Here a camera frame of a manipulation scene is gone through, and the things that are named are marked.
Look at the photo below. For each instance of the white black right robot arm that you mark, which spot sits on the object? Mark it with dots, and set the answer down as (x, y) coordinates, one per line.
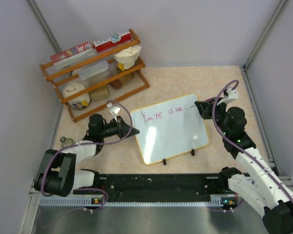
(263, 191)

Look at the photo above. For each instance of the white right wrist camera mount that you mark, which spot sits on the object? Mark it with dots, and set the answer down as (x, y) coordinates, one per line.
(230, 95)

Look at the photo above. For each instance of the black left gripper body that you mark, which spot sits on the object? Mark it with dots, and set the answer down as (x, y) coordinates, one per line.
(120, 127)

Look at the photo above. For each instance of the red white wrap box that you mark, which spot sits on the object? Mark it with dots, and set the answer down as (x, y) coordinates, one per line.
(112, 40)

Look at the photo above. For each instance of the white marker pen magenta cap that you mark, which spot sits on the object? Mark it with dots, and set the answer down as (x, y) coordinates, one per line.
(191, 106)

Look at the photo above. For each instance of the small glass bottle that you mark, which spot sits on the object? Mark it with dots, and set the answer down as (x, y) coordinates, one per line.
(66, 141)

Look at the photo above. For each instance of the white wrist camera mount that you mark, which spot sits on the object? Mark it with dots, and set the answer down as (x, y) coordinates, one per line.
(230, 95)
(114, 109)

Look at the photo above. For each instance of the red foil wrap box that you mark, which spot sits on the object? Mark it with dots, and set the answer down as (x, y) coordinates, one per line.
(72, 55)

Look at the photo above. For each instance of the orange wooden shelf rack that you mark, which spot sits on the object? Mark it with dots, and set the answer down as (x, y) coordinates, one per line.
(75, 93)

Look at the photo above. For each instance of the tan sponge stack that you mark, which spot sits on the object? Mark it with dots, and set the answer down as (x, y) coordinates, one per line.
(99, 93)

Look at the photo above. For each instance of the yellow framed whiteboard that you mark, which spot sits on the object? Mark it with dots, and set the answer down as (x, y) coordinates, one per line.
(169, 129)

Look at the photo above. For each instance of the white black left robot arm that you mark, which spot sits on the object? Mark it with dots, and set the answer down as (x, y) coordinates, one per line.
(57, 173)

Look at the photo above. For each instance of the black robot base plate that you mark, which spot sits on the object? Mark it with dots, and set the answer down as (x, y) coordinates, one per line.
(162, 187)

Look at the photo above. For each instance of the clear plastic box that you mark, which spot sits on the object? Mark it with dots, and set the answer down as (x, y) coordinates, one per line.
(93, 70)

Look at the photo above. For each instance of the reddish brown sponge stack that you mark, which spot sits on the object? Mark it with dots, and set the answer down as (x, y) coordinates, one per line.
(120, 82)

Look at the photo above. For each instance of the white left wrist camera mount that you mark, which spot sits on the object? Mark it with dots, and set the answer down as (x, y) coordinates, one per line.
(114, 109)

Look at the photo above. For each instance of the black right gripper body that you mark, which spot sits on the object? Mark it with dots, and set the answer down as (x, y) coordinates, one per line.
(219, 111)

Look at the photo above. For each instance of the upper white paper-lid jar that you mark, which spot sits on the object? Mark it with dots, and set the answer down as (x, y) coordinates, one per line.
(126, 58)

